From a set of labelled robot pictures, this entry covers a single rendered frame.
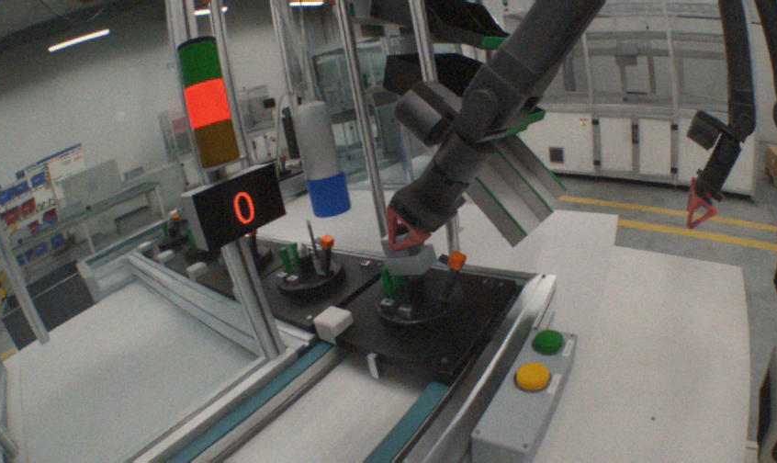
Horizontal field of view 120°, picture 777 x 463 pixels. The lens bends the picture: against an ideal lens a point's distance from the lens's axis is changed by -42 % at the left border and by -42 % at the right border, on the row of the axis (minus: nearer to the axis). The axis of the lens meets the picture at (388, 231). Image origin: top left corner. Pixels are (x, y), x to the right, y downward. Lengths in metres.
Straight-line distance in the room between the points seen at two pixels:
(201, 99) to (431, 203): 0.30
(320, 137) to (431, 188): 1.01
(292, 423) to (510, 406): 0.29
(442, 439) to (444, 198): 0.28
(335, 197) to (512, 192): 0.82
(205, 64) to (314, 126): 1.01
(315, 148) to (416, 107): 1.01
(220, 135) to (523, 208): 0.60
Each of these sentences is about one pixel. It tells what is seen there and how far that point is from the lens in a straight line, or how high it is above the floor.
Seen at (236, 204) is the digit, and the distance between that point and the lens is 0.46.
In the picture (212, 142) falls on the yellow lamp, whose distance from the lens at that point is 0.46.
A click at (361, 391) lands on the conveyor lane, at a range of 0.56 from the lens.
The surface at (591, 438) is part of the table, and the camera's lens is 0.56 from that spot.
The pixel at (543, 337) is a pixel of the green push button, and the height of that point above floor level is 0.97.
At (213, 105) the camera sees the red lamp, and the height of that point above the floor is 1.33.
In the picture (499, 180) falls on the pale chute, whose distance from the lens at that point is 0.82.
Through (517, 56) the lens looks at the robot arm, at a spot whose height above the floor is 1.32.
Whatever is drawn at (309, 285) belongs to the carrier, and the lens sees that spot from 0.71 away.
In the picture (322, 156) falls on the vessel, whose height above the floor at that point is 1.10.
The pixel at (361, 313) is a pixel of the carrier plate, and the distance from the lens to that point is 0.62.
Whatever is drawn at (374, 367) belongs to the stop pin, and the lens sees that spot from 0.55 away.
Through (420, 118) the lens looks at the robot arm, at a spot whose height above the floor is 1.26.
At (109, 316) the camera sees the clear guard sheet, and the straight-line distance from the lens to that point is 0.48.
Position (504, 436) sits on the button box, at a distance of 0.43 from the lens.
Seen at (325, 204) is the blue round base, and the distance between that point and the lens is 1.48.
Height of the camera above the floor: 1.30
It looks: 21 degrees down
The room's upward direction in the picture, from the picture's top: 11 degrees counter-clockwise
